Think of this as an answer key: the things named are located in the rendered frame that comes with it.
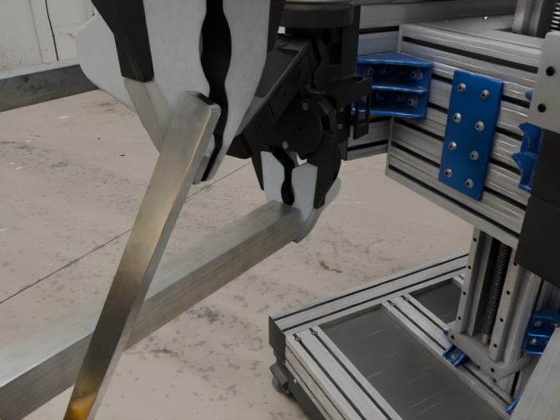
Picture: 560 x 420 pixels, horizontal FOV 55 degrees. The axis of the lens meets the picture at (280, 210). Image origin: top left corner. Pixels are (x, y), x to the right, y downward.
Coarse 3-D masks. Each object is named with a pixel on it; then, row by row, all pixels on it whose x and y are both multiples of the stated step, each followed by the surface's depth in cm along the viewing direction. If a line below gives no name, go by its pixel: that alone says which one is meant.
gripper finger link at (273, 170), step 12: (264, 156) 48; (276, 156) 47; (288, 156) 48; (264, 168) 49; (276, 168) 48; (288, 168) 48; (264, 180) 49; (276, 180) 48; (288, 180) 48; (264, 192) 50; (276, 192) 49; (288, 192) 49; (288, 204) 49
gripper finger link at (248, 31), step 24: (216, 0) 19; (240, 0) 19; (264, 0) 20; (216, 24) 19; (240, 24) 19; (264, 24) 20; (216, 48) 20; (240, 48) 20; (264, 48) 21; (216, 72) 20; (240, 72) 20; (216, 96) 20; (240, 96) 21; (240, 120) 21; (216, 168) 22
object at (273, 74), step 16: (288, 48) 41; (304, 48) 41; (272, 64) 40; (288, 64) 40; (304, 64) 41; (272, 80) 39; (288, 80) 40; (304, 80) 42; (256, 96) 39; (272, 96) 39; (288, 96) 40; (256, 112) 38; (272, 112) 39; (240, 128) 37; (256, 128) 38; (240, 144) 38; (256, 144) 39
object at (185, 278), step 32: (256, 224) 45; (288, 224) 47; (192, 256) 40; (224, 256) 41; (256, 256) 44; (160, 288) 37; (192, 288) 39; (64, 320) 34; (96, 320) 34; (160, 320) 37; (0, 352) 31; (32, 352) 31; (64, 352) 31; (0, 384) 29; (32, 384) 30; (64, 384) 32; (0, 416) 29
